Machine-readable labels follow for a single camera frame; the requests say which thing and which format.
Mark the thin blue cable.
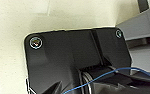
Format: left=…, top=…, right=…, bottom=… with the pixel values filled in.
left=63, top=66, right=150, bottom=94

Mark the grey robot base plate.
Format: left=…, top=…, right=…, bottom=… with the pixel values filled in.
left=23, top=27, right=132, bottom=94

